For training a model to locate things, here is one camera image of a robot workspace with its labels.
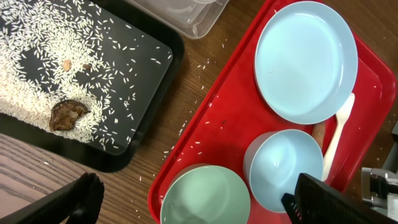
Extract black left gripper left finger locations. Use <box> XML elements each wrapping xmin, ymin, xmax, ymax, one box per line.
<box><xmin>1</xmin><ymin>173</ymin><xmax>104</xmax><ymax>224</ymax></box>

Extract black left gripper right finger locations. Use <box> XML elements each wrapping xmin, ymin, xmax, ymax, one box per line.
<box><xmin>281</xmin><ymin>173</ymin><xmax>397</xmax><ymax>224</ymax></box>

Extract light blue small bowl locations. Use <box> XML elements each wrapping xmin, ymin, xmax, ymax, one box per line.
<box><xmin>243</xmin><ymin>129</ymin><xmax>323</xmax><ymax>213</ymax></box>

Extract dark brown food scrap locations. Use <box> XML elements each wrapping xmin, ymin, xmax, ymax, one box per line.
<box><xmin>49</xmin><ymin>100</ymin><xmax>91</xmax><ymax>131</ymax></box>

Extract mint green bowl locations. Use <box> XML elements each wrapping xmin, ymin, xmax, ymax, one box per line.
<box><xmin>160</xmin><ymin>164</ymin><xmax>251</xmax><ymax>224</ymax></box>

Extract grey dishwasher rack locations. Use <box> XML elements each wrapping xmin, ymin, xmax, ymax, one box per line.
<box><xmin>361</xmin><ymin>124</ymin><xmax>397</xmax><ymax>221</ymax></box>

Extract black food waste tray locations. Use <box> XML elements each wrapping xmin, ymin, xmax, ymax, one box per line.
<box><xmin>1</xmin><ymin>1</ymin><xmax>184</xmax><ymax>172</ymax></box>

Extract clear plastic waste bin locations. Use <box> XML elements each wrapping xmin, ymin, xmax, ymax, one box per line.
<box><xmin>127</xmin><ymin>0</ymin><xmax>229</xmax><ymax>39</ymax></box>

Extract white plastic spoon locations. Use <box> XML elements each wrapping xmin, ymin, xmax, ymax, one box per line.
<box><xmin>322</xmin><ymin>93</ymin><xmax>355</xmax><ymax>181</ymax></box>

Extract small tan food crumb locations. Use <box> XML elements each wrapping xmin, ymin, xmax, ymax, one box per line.
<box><xmin>63</xmin><ymin>59</ymin><xmax>72</xmax><ymax>72</ymax></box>

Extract large light blue plate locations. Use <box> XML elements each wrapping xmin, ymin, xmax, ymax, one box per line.
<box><xmin>254</xmin><ymin>1</ymin><xmax>358</xmax><ymax>124</ymax></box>

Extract scattered white rice grains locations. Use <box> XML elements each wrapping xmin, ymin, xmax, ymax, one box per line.
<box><xmin>1</xmin><ymin>0</ymin><xmax>173</xmax><ymax>154</ymax></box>

